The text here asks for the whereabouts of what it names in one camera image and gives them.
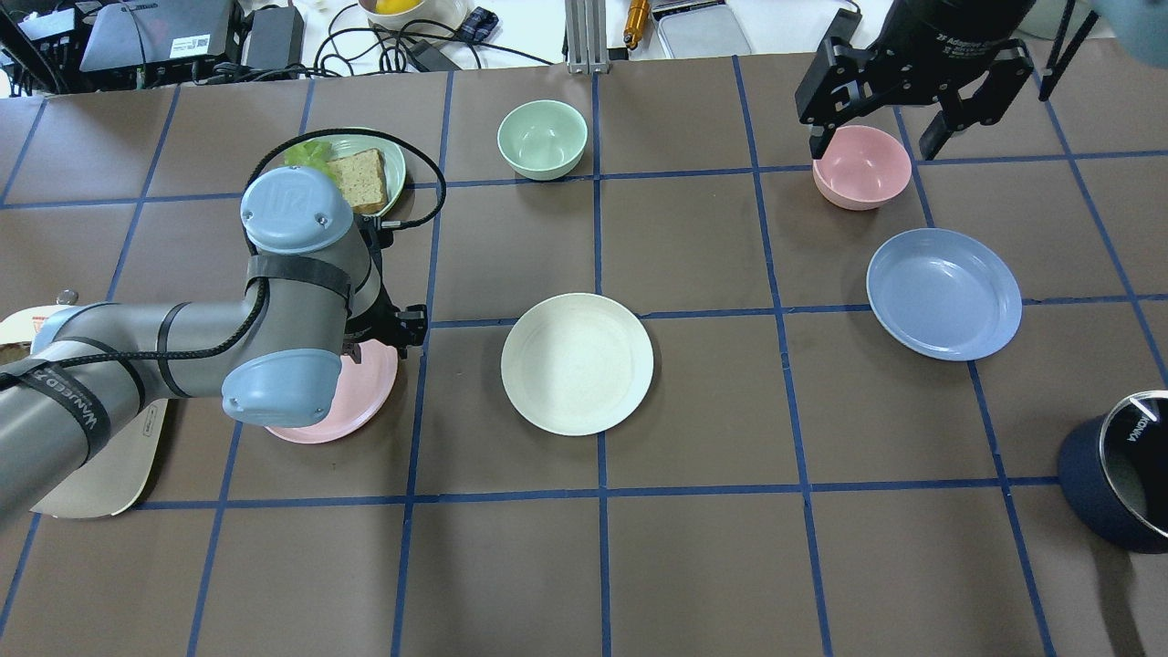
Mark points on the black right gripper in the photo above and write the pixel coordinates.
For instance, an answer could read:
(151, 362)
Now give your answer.
(958, 26)

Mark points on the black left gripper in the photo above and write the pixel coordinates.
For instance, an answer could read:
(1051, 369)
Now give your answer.
(408, 326)

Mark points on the pink plate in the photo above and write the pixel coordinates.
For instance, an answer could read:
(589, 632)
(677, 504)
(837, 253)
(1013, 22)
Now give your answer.
(363, 387)

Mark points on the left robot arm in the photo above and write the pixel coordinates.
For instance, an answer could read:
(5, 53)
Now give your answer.
(313, 286)

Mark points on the pink bowl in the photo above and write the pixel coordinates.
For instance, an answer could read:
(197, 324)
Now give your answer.
(862, 169)

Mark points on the brown bread slice on plate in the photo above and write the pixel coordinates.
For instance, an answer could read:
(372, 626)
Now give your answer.
(360, 178)

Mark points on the green plate with food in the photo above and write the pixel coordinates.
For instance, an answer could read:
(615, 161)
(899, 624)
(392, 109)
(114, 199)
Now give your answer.
(347, 142)

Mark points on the blue plate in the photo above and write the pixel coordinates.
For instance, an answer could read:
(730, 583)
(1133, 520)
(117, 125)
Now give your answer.
(944, 295)

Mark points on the cream white plate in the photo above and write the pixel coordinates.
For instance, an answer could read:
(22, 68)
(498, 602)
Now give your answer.
(577, 364)

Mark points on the green lettuce leaf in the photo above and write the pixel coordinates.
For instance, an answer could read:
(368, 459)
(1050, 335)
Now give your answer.
(314, 153)

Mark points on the green bowl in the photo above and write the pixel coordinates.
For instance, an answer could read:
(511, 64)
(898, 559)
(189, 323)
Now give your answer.
(543, 140)

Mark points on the cream bowl with fruit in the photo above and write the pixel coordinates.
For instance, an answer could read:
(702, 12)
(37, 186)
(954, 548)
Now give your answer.
(421, 17)

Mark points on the white toaster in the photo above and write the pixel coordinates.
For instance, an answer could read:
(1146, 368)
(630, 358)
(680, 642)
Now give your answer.
(120, 474)

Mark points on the navy blue saucepan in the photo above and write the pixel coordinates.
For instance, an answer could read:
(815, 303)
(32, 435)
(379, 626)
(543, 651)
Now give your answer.
(1113, 472)

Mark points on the aluminium frame post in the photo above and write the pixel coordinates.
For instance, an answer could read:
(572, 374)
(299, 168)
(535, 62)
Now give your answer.
(587, 37)

